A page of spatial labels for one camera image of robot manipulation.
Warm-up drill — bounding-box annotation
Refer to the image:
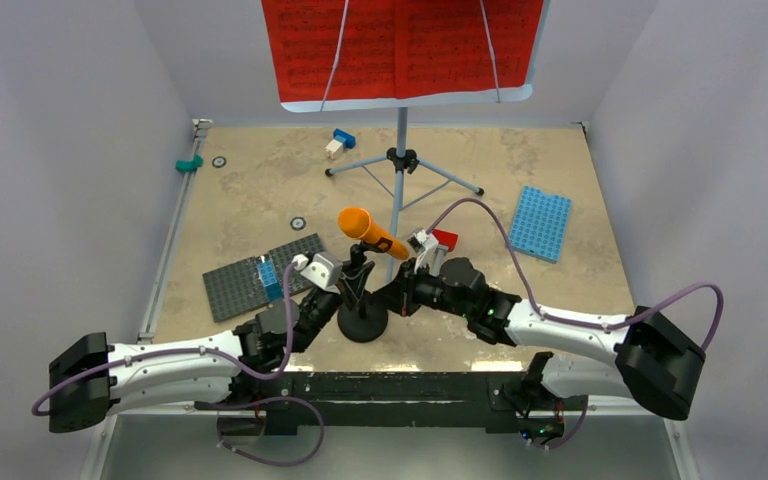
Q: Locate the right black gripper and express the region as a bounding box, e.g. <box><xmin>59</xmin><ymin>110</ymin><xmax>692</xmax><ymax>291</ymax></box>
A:
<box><xmin>370</xmin><ymin>258</ymin><xmax>471</xmax><ymax>319</ymax></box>

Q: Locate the black microphone stand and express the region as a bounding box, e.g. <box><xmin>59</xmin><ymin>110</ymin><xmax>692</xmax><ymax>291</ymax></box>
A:
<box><xmin>337</xmin><ymin>241</ymin><xmax>388</xmax><ymax>343</ymax></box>

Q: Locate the orange toy microphone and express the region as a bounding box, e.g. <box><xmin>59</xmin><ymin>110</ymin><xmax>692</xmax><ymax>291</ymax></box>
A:
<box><xmin>337</xmin><ymin>207</ymin><xmax>410</xmax><ymax>260</ymax></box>

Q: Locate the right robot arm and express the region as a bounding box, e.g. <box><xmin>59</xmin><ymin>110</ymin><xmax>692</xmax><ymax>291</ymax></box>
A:
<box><xmin>371</xmin><ymin>257</ymin><xmax>706</xmax><ymax>420</ymax></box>

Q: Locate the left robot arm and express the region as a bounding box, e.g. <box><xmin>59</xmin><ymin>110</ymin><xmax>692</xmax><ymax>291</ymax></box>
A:
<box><xmin>32</xmin><ymin>254</ymin><xmax>375</xmax><ymax>434</ymax></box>

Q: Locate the red grey toy hammer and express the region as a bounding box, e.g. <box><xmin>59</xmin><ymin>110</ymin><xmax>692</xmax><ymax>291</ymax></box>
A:
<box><xmin>432</xmin><ymin>229</ymin><xmax>459</xmax><ymax>254</ymax></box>

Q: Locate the blue building brick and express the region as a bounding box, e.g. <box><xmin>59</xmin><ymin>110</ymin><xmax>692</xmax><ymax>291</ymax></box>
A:
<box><xmin>257</xmin><ymin>259</ymin><xmax>283</xmax><ymax>302</ymax></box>

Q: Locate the dark grey building baseplate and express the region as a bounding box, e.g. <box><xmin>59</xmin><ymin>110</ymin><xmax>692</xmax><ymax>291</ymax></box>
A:
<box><xmin>202</xmin><ymin>233</ymin><xmax>324</xmax><ymax>323</ymax></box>

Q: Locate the light blue music stand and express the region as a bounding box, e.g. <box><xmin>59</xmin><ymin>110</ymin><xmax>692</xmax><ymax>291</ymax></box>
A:
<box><xmin>277</xmin><ymin>0</ymin><xmax>551</xmax><ymax>283</ymax></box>

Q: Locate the blue white brick block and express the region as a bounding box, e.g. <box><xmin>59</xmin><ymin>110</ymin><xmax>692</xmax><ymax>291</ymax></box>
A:
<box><xmin>325</xmin><ymin>129</ymin><xmax>357</xmax><ymax>160</ymax></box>

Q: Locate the light blue building baseplate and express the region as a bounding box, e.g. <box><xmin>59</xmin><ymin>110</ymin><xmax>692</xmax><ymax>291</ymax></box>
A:
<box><xmin>508</xmin><ymin>186</ymin><xmax>572</xmax><ymax>263</ymax></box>

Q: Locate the teal clamp piece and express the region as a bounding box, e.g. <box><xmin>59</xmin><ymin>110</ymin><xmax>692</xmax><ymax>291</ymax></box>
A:
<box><xmin>175</xmin><ymin>154</ymin><xmax>204</xmax><ymax>174</ymax></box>

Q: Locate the red sheet music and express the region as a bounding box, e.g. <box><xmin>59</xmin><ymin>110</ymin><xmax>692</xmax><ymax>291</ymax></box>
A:
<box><xmin>260</xmin><ymin>0</ymin><xmax>546</xmax><ymax>103</ymax></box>

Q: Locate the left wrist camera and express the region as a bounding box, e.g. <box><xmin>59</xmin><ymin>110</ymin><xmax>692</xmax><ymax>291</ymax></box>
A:
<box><xmin>301</xmin><ymin>252</ymin><xmax>344</xmax><ymax>294</ymax></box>

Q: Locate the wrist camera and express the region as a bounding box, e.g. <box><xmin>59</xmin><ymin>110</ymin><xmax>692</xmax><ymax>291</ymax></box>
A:
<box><xmin>301</xmin><ymin>252</ymin><xmax>344</xmax><ymax>294</ymax></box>
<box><xmin>408</xmin><ymin>229</ymin><xmax>440</xmax><ymax>276</ymax></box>

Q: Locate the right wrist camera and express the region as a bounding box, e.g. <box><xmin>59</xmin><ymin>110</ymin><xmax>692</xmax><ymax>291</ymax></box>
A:
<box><xmin>408</xmin><ymin>229</ymin><xmax>440</xmax><ymax>276</ymax></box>

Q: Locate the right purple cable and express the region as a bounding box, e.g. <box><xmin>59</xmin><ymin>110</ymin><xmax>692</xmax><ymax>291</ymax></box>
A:
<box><xmin>426</xmin><ymin>197</ymin><xmax>725</xmax><ymax>452</ymax></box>

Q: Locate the black table front rail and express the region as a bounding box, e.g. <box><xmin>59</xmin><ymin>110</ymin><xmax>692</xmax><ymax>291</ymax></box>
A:
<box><xmin>220</xmin><ymin>371</ymin><xmax>586</xmax><ymax>435</ymax></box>

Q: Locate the aluminium side rail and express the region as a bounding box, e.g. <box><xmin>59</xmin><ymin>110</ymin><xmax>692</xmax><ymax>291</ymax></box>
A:
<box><xmin>125</xmin><ymin>119</ymin><xmax>214</xmax><ymax>352</ymax></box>

